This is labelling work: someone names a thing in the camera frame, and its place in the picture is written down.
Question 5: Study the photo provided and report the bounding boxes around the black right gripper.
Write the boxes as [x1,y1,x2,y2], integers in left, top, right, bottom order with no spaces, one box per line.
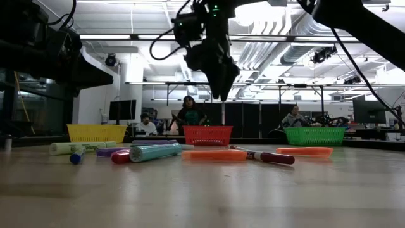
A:
[184,37,240,103]

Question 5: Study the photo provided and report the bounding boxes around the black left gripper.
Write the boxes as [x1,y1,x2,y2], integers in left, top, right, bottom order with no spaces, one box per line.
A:
[47,28,115,92]

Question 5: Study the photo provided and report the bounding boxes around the orange highlighter marker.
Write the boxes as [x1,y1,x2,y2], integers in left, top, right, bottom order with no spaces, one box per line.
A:
[275,146,334,158]
[181,149,248,162]

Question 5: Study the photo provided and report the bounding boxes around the yellow-green highlighter marker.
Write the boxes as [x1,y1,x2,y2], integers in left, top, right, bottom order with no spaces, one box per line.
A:
[49,141,118,156]

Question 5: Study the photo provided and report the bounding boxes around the maroon Expo marker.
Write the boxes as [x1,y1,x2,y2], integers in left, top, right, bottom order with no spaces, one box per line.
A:
[229,144,296,165]

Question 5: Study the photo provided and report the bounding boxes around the teal highlighter marker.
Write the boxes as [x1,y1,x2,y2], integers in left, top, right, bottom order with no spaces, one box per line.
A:
[128,142,183,163]

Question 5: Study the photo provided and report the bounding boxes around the white ceiling light tube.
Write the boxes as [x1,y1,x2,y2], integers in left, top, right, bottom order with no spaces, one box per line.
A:
[138,34,177,41]
[78,34,131,41]

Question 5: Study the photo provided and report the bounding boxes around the black monitor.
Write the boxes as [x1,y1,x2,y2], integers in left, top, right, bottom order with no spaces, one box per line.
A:
[108,99,137,121]
[352,99,387,125]

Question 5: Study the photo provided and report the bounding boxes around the person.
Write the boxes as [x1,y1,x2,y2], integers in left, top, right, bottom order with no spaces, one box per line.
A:
[135,112,158,136]
[167,95,208,136]
[280,104,309,128]

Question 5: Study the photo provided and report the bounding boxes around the red plastic basket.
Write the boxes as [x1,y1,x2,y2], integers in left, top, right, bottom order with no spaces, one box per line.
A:
[182,125,234,146]

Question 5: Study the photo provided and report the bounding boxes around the yellow plastic basket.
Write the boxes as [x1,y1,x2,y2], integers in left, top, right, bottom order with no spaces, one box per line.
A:
[66,123,128,144]

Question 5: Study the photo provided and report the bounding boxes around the slim purple pen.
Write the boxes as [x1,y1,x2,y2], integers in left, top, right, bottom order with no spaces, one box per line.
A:
[96,146,132,158]

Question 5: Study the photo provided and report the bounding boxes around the blue Expo marker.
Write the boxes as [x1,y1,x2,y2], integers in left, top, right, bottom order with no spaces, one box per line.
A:
[69,148,86,165]

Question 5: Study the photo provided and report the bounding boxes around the red Expo marker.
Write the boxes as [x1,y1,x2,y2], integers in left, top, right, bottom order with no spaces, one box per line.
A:
[110,151,131,165]

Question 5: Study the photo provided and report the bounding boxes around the green plastic basket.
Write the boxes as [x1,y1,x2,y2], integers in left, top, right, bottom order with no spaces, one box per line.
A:
[283,126,346,147]

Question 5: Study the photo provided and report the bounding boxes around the black metal gantry frame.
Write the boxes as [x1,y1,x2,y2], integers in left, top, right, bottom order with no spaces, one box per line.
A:
[166,81,325,140]

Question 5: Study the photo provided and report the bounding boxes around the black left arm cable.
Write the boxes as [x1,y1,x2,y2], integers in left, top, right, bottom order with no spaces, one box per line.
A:
[47,0,78,30]

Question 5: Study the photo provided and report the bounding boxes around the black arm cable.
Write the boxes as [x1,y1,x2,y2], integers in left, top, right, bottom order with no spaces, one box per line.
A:
[330,27,405,127]
[47,0,78,30]

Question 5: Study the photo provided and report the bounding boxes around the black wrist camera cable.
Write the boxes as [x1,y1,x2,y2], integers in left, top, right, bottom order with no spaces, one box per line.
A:
[149,0,197,61]

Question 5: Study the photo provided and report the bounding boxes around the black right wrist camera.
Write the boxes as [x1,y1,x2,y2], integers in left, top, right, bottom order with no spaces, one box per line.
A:
[171,12,205,48]

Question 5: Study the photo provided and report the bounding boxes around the yellow broom handle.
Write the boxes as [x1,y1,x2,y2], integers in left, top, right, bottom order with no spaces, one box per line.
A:
[14,71,35,136]

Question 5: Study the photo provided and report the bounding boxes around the black ceiling camera rig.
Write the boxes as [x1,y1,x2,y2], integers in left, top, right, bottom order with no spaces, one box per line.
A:
[309,46,338,64]

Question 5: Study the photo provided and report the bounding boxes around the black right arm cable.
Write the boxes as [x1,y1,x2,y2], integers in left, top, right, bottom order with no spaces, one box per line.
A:
[330,27,405,127]

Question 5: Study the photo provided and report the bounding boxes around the black aluminium table frame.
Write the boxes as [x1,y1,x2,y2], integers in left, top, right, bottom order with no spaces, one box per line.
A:
[0,135,405,152]

